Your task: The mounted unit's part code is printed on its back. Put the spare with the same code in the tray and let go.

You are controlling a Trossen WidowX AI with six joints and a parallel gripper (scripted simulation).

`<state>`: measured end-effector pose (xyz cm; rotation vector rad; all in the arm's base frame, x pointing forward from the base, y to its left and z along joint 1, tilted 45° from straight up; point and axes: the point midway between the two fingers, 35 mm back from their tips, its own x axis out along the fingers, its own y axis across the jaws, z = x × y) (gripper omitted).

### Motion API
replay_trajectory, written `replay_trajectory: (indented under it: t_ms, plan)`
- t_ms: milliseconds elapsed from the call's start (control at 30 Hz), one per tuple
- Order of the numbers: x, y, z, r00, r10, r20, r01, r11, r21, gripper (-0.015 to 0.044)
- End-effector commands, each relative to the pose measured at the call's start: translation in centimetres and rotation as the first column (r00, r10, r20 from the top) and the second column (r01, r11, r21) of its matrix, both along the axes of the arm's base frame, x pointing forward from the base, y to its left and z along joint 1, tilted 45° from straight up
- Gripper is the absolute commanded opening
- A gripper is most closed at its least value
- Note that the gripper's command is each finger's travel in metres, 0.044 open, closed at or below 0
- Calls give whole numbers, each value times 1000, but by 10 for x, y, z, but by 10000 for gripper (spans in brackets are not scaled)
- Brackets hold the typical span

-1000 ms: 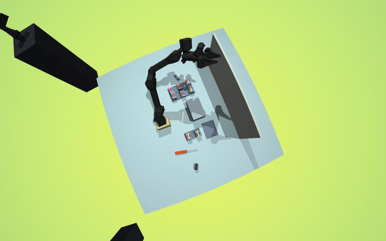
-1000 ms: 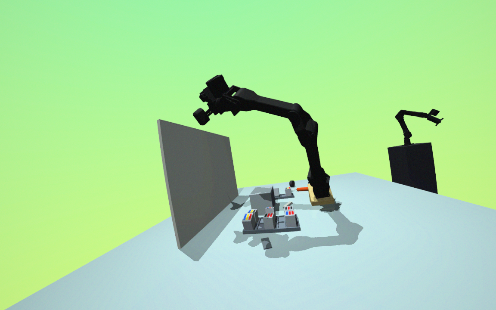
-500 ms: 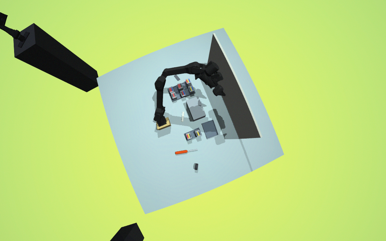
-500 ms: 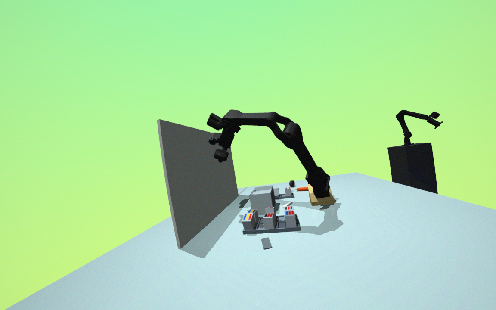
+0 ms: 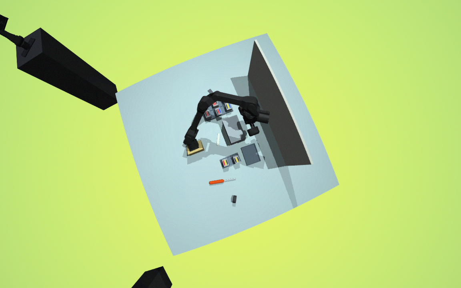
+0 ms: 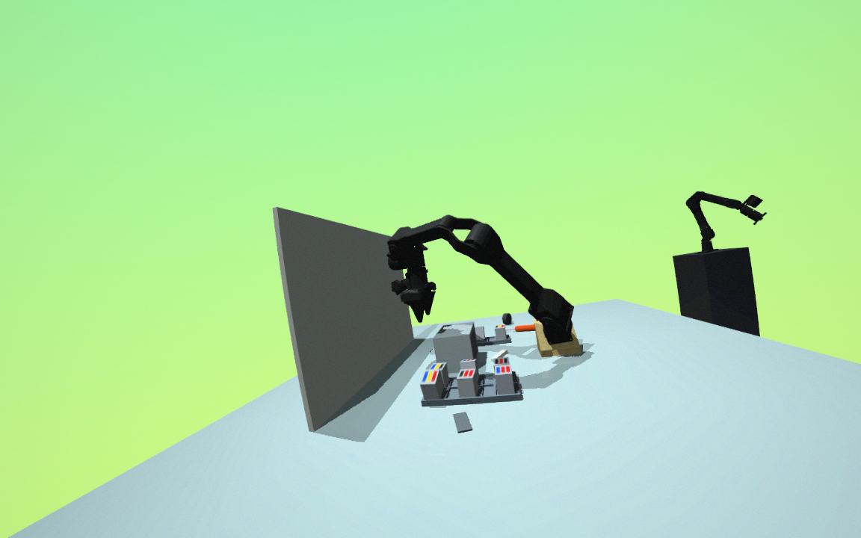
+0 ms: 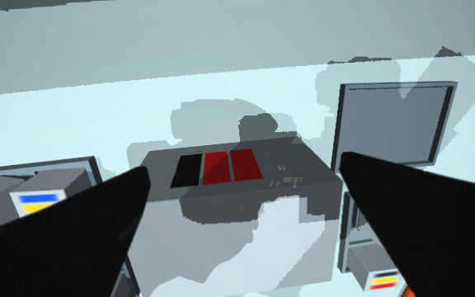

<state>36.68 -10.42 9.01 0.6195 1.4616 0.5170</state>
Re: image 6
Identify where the orange-handled screwdriver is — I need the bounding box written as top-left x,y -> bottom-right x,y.
505,324 -> 535,332

